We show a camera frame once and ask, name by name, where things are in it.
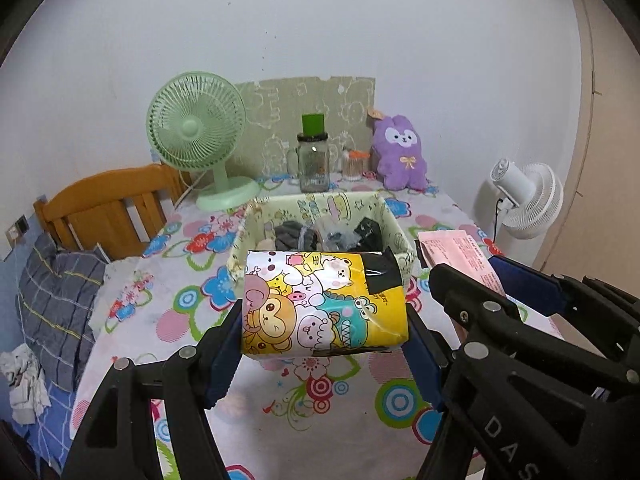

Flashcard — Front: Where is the white crumpled cloth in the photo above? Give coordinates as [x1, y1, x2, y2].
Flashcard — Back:
[0, 344, 52, 423]

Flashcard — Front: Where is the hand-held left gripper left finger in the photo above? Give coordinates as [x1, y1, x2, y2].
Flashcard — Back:
[62, 304, 244, 480]

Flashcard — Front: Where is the beige door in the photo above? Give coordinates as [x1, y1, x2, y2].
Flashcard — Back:
[532, 0, 640, 301]

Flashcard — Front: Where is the cotton swab container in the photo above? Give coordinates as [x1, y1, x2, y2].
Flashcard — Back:
[341, 147, 371, 182]

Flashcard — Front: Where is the cartoon print tissue pack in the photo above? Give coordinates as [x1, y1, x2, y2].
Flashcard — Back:
[240, 247, 411, 361]

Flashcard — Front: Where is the purple plush bunny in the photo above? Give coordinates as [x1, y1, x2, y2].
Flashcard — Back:
[367, 109, 430, 192]

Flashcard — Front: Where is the grey plaid cloth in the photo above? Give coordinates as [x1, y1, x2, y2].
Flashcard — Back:
[17, 232, 108, 391]

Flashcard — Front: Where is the floral tablecloth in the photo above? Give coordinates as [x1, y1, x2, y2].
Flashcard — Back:
[70, 172, 531, 480]

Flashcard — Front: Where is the grey sock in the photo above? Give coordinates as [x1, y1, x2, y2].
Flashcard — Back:
[272, 220, 316, 251]

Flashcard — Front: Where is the white fan cord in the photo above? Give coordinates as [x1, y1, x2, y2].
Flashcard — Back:
[172, 172, 201, 206]

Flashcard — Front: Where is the clear plastic bag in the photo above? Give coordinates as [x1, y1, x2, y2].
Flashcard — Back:
[315, 215, 358, 251]

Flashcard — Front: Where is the glass mug jar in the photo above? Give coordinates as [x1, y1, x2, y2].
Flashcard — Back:
[286, 132, 332, 192]

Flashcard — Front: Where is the blue bedsheet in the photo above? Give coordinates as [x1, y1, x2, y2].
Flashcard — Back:
[10, 385, 86, 480]

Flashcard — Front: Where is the pink packet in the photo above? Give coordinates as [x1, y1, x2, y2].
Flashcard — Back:
[416, 229, 506, 301]

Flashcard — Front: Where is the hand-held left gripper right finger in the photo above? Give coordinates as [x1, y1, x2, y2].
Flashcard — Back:
[404, 305, 455, 480]

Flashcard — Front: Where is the wooden bed headboard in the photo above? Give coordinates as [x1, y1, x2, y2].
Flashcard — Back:
[34, 164, 193, 261]

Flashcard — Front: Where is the wall socket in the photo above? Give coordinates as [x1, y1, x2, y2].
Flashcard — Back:
[5, 214, 30, 250]

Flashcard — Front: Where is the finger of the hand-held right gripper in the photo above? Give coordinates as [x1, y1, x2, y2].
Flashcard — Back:
[429, 264, 640, 480]
[489, 255, 640, 376]

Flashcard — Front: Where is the yellow cartoon fabric storage box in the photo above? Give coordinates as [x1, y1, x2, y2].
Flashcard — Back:
[227, 191, 417, 306]

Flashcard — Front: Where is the green desk fan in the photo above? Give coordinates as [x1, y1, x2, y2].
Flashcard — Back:
[146, 72, 261, 211]

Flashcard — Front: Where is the green patterned board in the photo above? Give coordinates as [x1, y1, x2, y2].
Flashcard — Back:
[234, 76, 377, 181]

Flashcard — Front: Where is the white standing fan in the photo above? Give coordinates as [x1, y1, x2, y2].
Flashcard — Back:
[472, 158, 564, 256]

